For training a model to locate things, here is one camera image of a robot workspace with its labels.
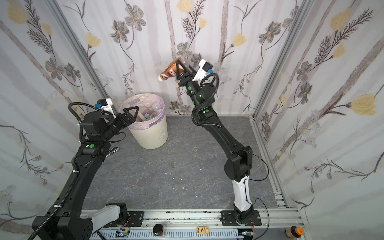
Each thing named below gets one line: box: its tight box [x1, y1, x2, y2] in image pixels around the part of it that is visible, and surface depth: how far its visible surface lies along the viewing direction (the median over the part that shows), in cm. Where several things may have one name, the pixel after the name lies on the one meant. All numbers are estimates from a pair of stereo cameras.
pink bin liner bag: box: [119, 93, 167, 131], surface depth 94 cm
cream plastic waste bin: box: [128, 116, 168, 149], surface depth 90 cm
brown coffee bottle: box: [158, 58, 185, 82], surface depth 64 cm
